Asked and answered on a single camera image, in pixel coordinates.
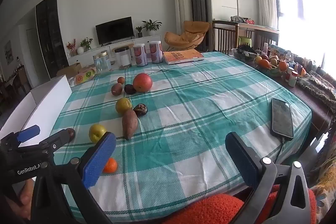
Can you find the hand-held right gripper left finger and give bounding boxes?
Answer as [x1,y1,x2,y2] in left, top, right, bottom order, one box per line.
[31,132,117,224]

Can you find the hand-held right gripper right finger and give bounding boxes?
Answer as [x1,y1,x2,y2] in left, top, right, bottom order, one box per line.
[225,132,317,224]

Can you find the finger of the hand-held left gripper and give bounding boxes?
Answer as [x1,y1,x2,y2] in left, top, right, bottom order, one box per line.
[39,129,71,154]
[16,125,41,143]

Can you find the small orange tangerine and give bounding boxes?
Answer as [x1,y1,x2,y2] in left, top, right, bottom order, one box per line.
[102,157,118,174]

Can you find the yellow-green apple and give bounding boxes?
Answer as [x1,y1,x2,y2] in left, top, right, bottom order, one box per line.
[89,124,108,144]

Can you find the sweet potato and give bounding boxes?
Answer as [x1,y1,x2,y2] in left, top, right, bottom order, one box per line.
[121,109,139,141]

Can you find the yellow-green orange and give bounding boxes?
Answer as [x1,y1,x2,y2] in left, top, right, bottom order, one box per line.
[115,97,133,115]

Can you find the dark mangosteen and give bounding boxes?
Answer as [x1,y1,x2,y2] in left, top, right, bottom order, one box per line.
[133,103,148,117]

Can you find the person's left hand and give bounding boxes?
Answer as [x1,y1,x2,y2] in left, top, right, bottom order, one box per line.
[20,177,36,213]

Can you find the wooden chair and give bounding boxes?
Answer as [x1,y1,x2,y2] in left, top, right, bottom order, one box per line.
[10,64,33,94]
[212,20,280,55]

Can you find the orange fuzzy clothing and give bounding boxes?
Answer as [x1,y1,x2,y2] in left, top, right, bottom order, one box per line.
[160,185,317,224]

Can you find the black smartphone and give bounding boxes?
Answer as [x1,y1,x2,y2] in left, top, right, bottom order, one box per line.
[270,97,294,141]

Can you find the cardboard box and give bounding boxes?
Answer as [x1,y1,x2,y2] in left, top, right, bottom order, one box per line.
[56,63,82,77]

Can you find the brown passion fruit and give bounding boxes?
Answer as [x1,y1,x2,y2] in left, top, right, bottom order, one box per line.
[111,83,123,96]

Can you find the green plaid tablecloth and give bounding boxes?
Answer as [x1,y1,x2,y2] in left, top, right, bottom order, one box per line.
[50,51,313,224]

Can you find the floral patterned cloth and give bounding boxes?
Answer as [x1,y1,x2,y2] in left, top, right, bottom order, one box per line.
[307,135,336,224]

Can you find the glass jar with gold lid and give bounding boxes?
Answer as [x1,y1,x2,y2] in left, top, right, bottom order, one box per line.
[93,50,111,75]

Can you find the large red apple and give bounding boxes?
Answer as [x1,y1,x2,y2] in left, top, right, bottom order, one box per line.
[133,73,153,93]

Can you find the white television cabinet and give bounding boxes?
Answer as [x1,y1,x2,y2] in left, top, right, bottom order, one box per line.
[66,35,162,67]

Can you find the red flowers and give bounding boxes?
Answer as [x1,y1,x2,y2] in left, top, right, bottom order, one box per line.
[66,39,76,56]

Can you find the white medicine bottle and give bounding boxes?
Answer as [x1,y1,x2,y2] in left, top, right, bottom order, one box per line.
[285,67,298,86]

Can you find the leafy plant in vase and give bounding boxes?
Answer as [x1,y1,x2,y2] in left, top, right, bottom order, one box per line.
[79,37,93,51]

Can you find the dark glass cabinet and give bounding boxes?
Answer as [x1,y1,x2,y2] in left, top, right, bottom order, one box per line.
[35,0,69,75]

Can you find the pile of oranges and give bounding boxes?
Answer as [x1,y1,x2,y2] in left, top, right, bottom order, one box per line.
[253,55,289,77]

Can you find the clear canister with dark lid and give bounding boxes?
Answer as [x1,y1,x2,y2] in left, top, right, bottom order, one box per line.
[115,46,132,70]

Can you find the fringed knit throw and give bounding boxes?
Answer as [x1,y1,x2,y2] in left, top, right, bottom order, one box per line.
[297,72,336,114]

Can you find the left white orange box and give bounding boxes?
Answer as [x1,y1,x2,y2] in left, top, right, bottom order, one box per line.
[133,43,148,67]

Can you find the white orange box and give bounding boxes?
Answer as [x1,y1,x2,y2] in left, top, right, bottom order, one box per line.
[149,41,164,64]
[133,43,148,67]

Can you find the black bag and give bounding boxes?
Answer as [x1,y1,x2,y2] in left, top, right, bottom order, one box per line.
[234,45,259,60]

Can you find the right white orange box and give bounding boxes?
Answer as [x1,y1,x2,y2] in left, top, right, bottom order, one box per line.
[149,41,164,64]

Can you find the orange book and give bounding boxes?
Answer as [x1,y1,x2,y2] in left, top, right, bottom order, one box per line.
[163,50,205,65]

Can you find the green stool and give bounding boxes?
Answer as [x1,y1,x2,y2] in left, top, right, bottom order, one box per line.
[239,35,253,46]

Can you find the flat screen television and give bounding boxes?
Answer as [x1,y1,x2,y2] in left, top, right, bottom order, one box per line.
[95,17,135,45]

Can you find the orange lounge chair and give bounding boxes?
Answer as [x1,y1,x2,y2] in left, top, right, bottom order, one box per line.
[164,21,210,52]

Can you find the large potted green plant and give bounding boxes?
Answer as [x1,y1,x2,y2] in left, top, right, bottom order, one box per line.
[142,19,163,36]

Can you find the window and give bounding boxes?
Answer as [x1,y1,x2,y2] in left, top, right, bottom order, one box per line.
[272,0,336,64]

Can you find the standing air conditioner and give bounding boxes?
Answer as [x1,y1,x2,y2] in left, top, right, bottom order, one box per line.
[172,0,193,35]

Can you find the black cable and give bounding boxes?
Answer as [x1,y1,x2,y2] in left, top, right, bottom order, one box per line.
[273,138,286,163]

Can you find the framed wall picture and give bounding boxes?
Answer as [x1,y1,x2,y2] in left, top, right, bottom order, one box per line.
[4,40,13,64]

